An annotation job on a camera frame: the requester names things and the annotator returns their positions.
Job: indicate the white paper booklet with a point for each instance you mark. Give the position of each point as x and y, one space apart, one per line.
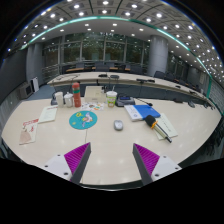
133 113

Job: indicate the blue folder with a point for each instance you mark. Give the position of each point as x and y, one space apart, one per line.
142 111

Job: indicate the beige cardboard box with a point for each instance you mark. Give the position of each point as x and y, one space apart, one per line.
94 94

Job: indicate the red and white pamphlet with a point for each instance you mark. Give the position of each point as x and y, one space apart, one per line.
28 132

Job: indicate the white plastic cup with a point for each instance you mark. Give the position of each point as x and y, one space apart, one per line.
59 99

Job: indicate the grey computer mouse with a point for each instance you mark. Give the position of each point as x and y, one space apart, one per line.
118 125

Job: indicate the black desk device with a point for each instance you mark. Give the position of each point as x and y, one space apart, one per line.
121 101

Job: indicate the white book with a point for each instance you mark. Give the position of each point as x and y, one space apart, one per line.
48 114

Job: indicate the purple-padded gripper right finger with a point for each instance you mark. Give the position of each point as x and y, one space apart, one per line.
151 166

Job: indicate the colourful sticker sheet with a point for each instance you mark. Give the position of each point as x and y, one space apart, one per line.
92 106

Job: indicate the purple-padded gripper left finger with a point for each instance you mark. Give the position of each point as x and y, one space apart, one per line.
70 166

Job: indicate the white jar with lid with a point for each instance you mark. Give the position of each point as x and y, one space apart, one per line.
68 97

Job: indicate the paper sheet under microphone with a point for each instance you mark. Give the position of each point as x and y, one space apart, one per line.
166 125

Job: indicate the white paper cup green print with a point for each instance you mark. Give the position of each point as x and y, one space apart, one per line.
111 98

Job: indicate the red and green bottle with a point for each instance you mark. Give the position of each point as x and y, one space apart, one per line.
76 94

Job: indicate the long curved conference desk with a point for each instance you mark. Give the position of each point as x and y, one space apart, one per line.
136 86

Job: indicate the black and yellow microphone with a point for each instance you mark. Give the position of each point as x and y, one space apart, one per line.
153 124

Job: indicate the round teal mouse pad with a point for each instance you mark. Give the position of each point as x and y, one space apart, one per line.
83 120

